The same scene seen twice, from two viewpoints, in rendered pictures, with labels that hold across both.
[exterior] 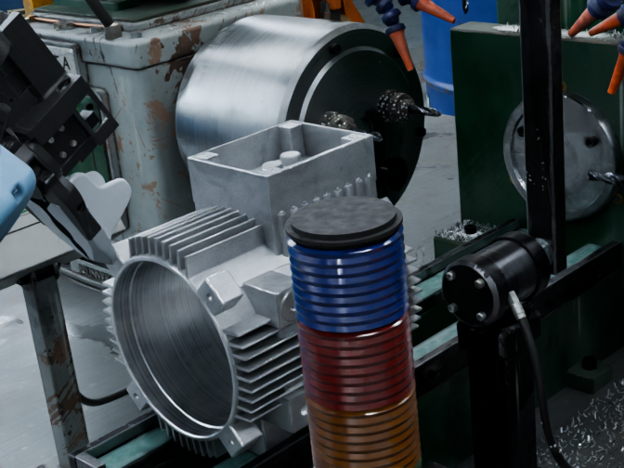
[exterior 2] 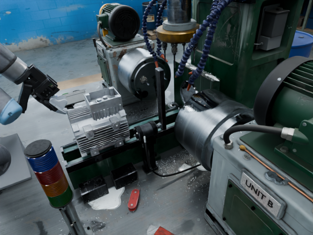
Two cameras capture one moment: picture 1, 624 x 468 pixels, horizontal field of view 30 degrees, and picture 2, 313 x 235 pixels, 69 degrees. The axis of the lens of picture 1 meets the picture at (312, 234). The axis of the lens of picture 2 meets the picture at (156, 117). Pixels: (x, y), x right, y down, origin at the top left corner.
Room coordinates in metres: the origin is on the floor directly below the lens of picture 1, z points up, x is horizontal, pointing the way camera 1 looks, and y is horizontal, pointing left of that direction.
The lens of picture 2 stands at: (0.25, -0.40, 1.55)
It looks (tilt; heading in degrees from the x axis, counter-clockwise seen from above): 34 degrees down; 17
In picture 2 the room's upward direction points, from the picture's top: 4 degrees counter-clockwise
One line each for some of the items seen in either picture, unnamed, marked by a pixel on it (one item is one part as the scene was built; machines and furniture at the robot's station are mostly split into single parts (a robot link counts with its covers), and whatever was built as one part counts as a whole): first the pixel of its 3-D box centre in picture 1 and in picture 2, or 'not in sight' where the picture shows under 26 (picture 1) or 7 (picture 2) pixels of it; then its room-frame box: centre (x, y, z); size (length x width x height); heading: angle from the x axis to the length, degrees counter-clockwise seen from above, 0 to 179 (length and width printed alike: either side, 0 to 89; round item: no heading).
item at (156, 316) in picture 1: (263, 305); (98, 125); (0.90, 0.05, 1.01); 0.20 x 0.19 x 0.19; 132
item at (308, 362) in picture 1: (356, 347); (48, 169); (0.55, -0.02, 1.14); 0.06 x 0.06 x 0.04
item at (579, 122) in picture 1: (558, 157); (188, 95); (1.20, -0.28, 1.02); 0.15 x 0.02 x 0.15; 43
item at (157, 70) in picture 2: (542, 134); (160, 101); (0.95, -0.21, 1.12); 0.04 x 0.03 x 0.26; 133
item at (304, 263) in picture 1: (348, 269); (42, 156); (0.55, -0.02, 1.19); 0.06 x 0.06 x 0.04
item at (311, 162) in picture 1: (284, 187); (103, 103); (0.93, 0.02, 1.11); 0.12 x 0.11 x 0.07; 132
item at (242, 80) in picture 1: (273, 117); (139, 71); (1.40, 0.03, 1.04); 0.37 x 0.25 x 0.25; 43
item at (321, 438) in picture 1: (363, 421); (54, 181); (0.55, -0.02, 1.10); 0.06 x 0.06 x 0.04
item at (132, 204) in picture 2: not in sight; (133, 199); (0.74, -0.14, 0.81); 0.09 x 0.03 x 0.02; 5
